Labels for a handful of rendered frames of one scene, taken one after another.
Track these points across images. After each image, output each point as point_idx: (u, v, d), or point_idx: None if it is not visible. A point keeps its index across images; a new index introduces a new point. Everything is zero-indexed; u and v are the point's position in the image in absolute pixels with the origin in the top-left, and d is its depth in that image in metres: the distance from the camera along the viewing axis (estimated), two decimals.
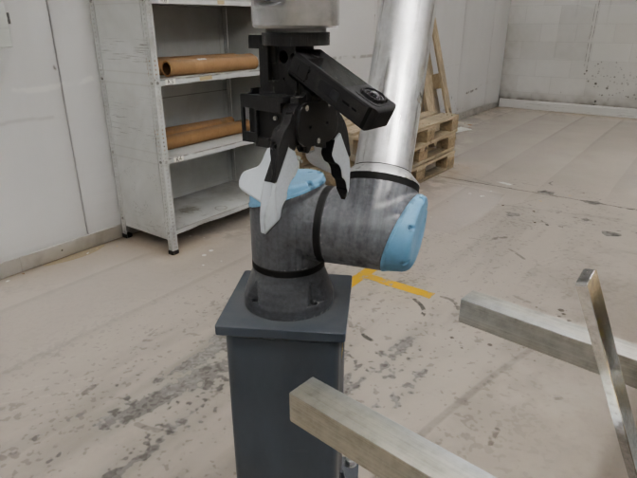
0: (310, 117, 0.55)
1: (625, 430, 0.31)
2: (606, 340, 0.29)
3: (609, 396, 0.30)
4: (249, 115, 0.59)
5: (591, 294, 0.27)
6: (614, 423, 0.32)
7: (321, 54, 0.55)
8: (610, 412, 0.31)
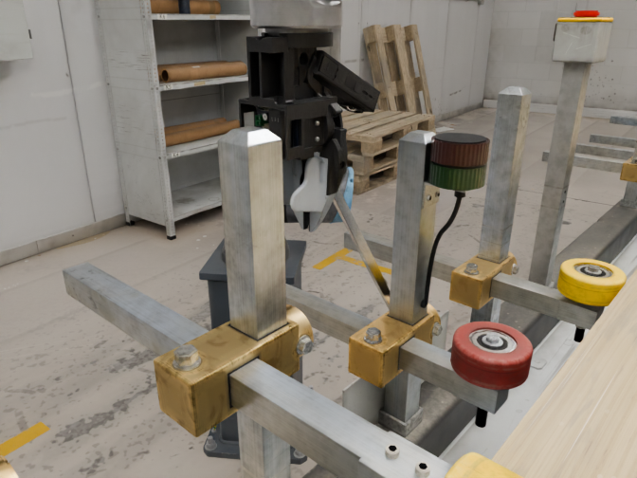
0: None
1: (368, 265, 0.68)
2: (349, 220, 0.66)
3: (357, 248, 0.68)
4: (282, 130, 0.51)
5: (336, 198, 0.64)
6: (364, 263, 0.69)
7: None
8: (361, 257, 0.68)
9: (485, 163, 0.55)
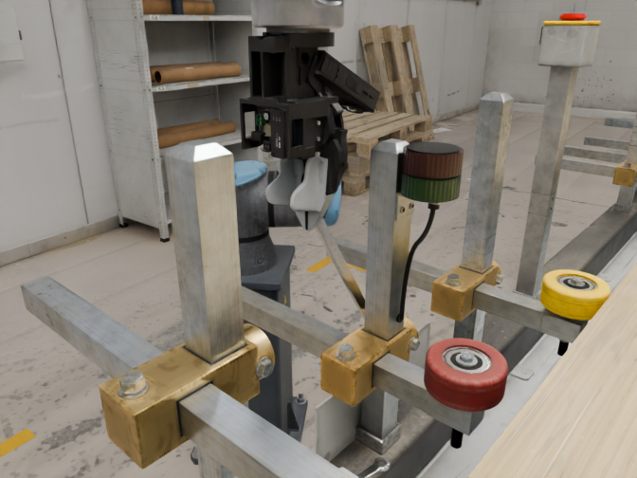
0: None
1: (343, 276, 0.66)
2: (322, 229, 0.64)
3: (332, 259, 0.66)
4: (283, 129, 0.51)
5: None
6: (339, 274, 0.67)
7: None
8: (336, 267, 0.66)
9: (459, 174, 0.53)
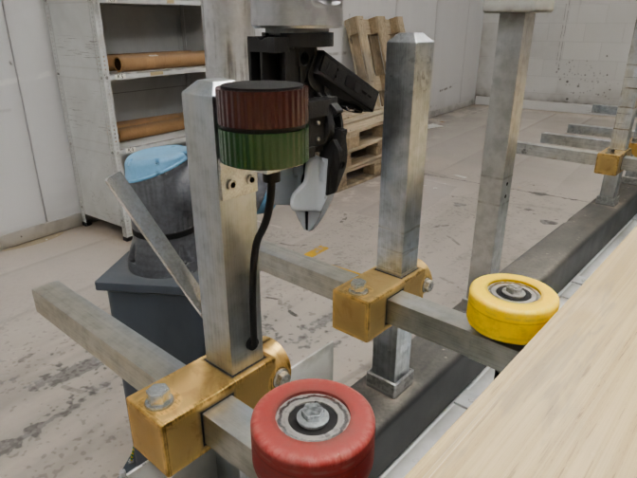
0: None
1: (181, 285, 0.47)
2: (141, 220, 0.44)
3: (162, 261, 0.46)
4: None
5: (114, 187, 0.43)
6: (175, 282, 0.47)
7: None
8: (170, 273, 0.47)
9: (299, 125, 0.34)
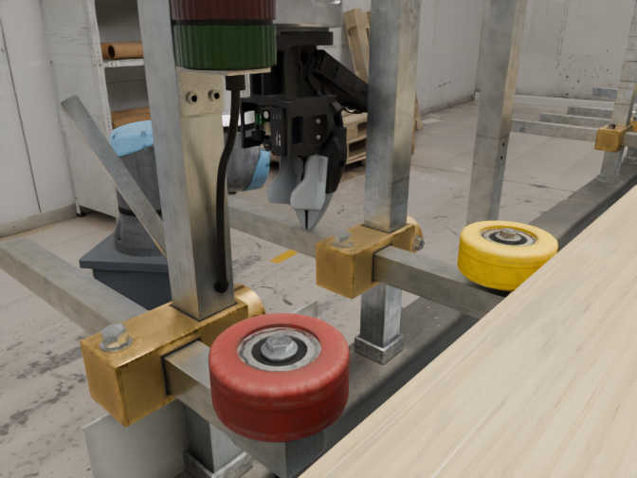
0: None
1: (146, 226, 0.43)
2: (100, 151, 0.40)
3: (124, 198, 0.42)
4: (284, 127, 0.51)
5: (68, 111, 0.39)
6: (140, 222, 0.43)
7: None
8: (134, 212, 0.43)
9: (263, 19, 0.30)
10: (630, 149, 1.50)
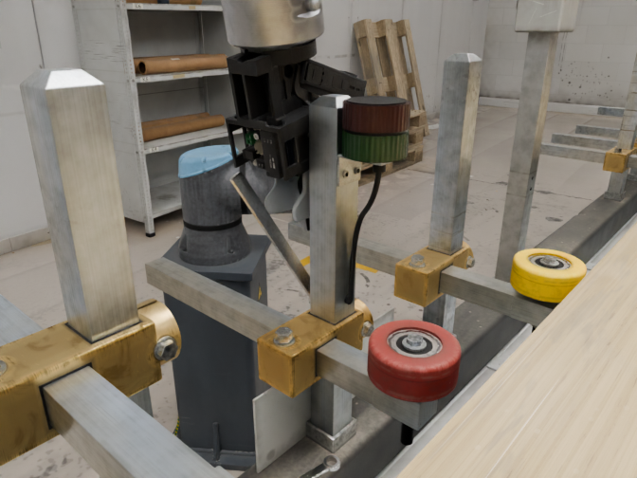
0: None
1: (285, 259, 0.59)
2: (257, 209, 0.56)
3: (271, 241, 0.58)
4: (277, 151, 0.50)
5: (237, 184, 0.54)
6: (282, 256, 0.59)
7: None
8: (277, 249, 0.59)
9: (405, 130, 0.46)
10: (634, 167, 1.67)
